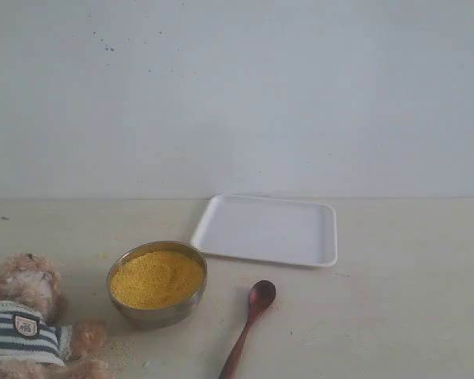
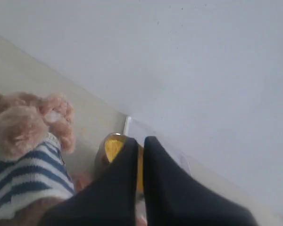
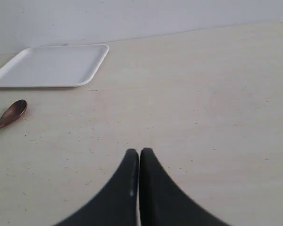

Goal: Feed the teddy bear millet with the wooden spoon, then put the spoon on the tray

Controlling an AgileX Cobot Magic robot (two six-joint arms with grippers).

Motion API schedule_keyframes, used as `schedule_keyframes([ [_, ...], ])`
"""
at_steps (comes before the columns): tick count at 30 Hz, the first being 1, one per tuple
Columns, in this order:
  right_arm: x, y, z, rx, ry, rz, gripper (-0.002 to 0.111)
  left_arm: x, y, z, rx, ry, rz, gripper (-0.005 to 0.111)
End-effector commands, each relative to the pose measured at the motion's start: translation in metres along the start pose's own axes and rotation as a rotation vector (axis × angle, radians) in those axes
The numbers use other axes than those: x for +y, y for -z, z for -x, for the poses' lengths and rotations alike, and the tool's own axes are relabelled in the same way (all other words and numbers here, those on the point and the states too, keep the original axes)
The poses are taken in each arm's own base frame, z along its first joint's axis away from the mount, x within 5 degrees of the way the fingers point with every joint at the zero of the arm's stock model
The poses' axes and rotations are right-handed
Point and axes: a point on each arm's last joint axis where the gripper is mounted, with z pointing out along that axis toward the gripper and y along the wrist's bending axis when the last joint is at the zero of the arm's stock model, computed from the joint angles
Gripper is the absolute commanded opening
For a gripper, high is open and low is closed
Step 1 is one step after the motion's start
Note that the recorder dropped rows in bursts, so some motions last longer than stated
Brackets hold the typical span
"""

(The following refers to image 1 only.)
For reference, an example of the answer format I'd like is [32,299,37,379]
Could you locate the dark wooden spoon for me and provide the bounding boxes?
[219,280,277,379]

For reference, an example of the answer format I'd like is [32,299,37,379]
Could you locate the tan teddy bear striped sweater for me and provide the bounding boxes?
[0,253,113,378]

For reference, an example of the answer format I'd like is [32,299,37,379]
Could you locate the white plastic tray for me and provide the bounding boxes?
[190,195,338,268]

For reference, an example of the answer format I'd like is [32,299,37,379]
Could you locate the yellow millet grains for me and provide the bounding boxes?
[111,250,205,310]

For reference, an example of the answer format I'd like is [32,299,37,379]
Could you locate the stainless steel bowl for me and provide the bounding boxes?
[107,241,208,328]

